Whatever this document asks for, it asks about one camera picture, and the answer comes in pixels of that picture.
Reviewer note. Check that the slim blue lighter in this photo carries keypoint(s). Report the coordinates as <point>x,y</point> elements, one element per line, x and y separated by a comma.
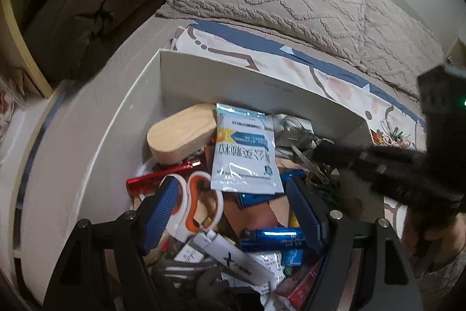
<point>273,237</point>

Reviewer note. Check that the green plastic sprig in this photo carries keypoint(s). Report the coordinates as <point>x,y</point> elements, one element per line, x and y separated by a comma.
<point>327,194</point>

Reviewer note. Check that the person's right hand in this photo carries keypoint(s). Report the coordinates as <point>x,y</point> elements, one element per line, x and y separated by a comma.
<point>415,234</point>

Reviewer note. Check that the silver metal tool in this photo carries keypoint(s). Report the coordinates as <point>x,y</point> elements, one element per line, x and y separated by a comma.
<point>300,155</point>

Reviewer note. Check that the printed white paper sheet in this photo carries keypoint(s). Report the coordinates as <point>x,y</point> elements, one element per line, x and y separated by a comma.
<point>269,267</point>

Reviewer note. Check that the white lighter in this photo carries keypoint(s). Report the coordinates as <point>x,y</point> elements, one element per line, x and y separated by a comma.
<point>236,262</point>

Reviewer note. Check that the blue white medicine sachet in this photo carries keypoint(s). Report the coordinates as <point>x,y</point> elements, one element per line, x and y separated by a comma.
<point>244,154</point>

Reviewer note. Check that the small white card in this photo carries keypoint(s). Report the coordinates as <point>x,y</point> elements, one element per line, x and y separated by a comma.
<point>189,254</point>

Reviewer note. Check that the floral patterned box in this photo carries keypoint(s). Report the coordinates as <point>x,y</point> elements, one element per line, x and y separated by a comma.
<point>6,107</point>

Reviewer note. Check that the printed bed sheet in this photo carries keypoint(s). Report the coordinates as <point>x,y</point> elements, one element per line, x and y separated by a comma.
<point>338,85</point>

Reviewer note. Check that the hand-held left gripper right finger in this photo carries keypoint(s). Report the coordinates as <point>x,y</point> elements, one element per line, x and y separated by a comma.
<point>304,216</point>

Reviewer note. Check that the brown quilt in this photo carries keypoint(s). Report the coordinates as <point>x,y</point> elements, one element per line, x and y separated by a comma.
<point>83,5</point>

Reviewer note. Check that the red lighter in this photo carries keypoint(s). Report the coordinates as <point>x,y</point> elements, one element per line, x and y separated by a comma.
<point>153,181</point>

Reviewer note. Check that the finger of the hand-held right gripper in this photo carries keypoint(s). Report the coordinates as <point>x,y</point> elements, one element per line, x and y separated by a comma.
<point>364,159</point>

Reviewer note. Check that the red cigarette pack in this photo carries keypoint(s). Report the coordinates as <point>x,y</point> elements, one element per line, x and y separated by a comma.
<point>302,283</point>

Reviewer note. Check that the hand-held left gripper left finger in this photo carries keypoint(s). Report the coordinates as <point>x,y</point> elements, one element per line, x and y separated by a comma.
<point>164,209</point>

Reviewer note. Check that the blue picture card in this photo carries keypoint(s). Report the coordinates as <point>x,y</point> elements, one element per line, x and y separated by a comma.
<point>293,257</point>

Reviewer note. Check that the orange white scissors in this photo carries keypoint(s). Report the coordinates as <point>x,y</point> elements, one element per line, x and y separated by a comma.
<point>182,220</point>

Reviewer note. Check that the white cardboard box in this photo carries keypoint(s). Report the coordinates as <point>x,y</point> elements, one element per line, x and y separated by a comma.
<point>218,81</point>

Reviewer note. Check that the silver metal clip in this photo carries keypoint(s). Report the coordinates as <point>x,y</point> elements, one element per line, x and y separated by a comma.
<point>291,129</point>

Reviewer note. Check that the oval wooden box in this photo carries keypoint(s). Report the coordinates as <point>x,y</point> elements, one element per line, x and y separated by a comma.
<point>178,139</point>

